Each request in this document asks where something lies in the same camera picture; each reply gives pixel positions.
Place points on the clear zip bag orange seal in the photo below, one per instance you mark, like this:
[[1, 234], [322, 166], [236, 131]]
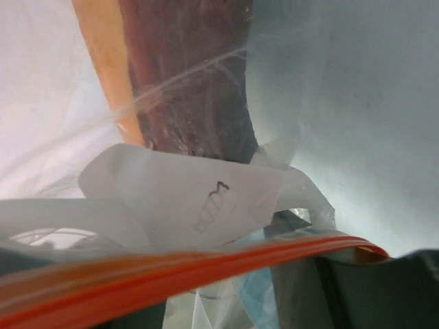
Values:
[[70, 181]]

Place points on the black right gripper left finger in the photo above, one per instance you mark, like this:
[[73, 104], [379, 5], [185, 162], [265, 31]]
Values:
[[80, 288]]

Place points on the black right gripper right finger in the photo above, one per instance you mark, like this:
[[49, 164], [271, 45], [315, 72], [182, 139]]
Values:
[[332, 291]]

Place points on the orange fake carrot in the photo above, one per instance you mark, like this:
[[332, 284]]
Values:
[[174, 73]]

